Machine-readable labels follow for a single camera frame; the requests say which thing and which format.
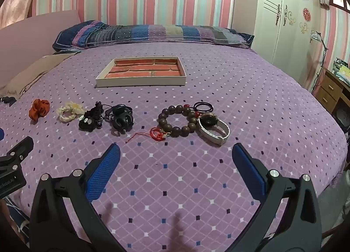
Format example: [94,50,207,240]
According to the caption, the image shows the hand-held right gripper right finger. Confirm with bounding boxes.
[221,143,323,252]

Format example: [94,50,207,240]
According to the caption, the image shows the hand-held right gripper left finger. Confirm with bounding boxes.
[29,143,132,252]

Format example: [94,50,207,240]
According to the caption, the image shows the wristwatch with white band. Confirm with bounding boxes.
[197,112,231,147]

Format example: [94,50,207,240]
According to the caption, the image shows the black cord necklace brown pendant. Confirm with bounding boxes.
[79,101,107,132]

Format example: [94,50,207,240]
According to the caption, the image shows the black leather cord bracelets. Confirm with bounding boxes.
[105,104,135,137]

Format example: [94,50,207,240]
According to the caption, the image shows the cream beaded bracelet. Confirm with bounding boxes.
[56,101,83,124]

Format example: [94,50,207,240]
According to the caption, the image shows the red string charm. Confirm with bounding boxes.
[125,127,168,144]

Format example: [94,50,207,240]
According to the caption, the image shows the brown wooden bead bracelet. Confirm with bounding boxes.
[158,105,199,137]

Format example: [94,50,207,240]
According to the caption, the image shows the white tray with brick lining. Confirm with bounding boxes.
[95,56,187,88]

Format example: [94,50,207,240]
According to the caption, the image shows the orange fabric scrunchie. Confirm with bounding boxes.
[28,99,51,121]

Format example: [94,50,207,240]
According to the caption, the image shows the purple checked bedspread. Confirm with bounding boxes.
[0,41,348,252]

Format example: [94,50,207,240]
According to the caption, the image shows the tan folded blanket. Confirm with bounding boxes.
[0,52,80,100]

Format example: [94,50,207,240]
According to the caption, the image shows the pink headboard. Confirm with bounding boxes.
[0,10,80,88]

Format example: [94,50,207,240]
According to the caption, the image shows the wooden desk with drawers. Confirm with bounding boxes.
[318,67,350,117]

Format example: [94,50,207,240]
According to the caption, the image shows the blue purple patchwork pillow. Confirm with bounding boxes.
[52,20,255,52]

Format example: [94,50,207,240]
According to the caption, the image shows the white wardrobe with ornaments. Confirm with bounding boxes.
[251,0,321,89]

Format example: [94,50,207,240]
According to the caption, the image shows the desk lamp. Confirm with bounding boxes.
[310,31,329,92]

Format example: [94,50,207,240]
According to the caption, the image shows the black hair ties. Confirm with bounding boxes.
[193,101,214,114]

